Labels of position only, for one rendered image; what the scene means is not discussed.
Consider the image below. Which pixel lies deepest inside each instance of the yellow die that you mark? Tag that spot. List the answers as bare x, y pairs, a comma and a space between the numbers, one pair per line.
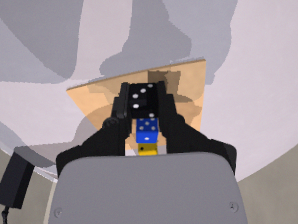
147, 148

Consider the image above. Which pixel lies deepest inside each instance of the blue die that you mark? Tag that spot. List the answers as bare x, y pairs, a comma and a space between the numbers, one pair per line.
147, 130

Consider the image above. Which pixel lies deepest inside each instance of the tan mat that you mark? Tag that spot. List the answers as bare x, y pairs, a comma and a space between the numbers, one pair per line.
184, 80

